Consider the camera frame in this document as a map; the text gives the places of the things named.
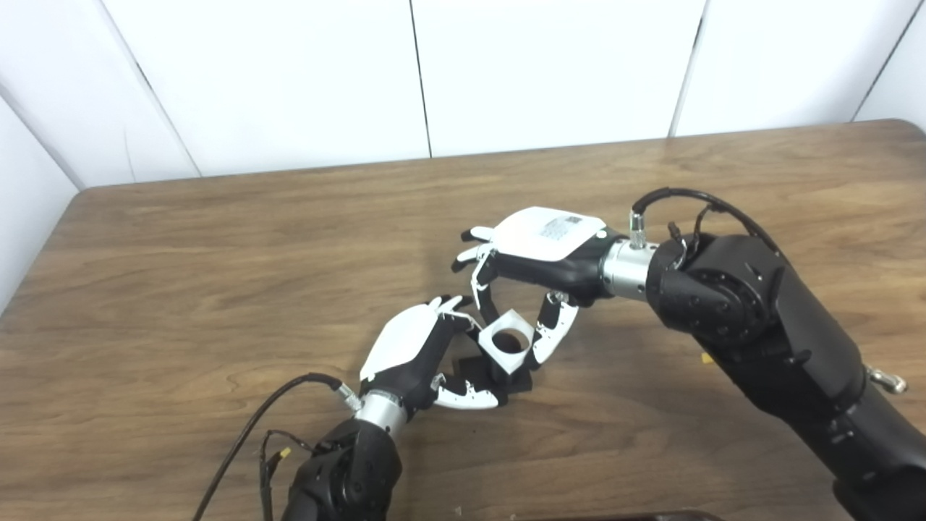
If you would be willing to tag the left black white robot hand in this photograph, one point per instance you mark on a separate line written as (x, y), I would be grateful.
(401, 340)

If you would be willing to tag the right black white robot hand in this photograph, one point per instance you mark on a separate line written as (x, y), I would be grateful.
(550, 242)

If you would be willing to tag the black peg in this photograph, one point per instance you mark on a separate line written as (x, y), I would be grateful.
(474, 370)

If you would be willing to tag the white square piece with hole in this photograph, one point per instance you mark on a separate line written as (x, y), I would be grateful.
(508, 364)

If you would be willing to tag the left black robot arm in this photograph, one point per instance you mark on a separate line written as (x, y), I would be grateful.
(347, 470)

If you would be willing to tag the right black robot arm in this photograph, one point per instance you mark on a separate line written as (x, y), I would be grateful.
(759, 325)

